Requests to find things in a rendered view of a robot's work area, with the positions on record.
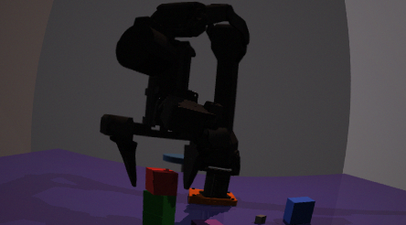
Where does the blue cube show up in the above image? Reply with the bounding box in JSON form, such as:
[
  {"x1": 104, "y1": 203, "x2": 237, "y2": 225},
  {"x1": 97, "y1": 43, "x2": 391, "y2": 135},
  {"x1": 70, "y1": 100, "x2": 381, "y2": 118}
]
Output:
[{"x1": 283, "y1": 197, "x2": 315, "y2": 225}]

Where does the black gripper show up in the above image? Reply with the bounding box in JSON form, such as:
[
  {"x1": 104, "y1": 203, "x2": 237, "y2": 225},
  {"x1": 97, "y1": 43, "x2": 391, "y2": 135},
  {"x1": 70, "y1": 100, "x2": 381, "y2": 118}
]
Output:
[{"x1": 100, "y1": 79, "x2": 230, "y2": 190}]

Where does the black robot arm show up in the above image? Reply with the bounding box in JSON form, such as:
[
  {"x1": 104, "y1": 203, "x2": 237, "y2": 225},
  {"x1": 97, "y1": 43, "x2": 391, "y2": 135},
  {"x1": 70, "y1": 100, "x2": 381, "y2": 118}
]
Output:
[{"x1": 115, "y1": 2, "x2": 250, "y2": 199}]

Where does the green block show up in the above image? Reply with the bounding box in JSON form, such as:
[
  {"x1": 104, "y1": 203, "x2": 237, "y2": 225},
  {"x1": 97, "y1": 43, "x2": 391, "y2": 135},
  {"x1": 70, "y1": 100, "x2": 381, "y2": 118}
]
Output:
[
  {"x1": 143, "y1": 190, "x2": 176, "y2": 217},
  {"x1": 143, "y1": 211, "x2": 175, "y2": 225}
]

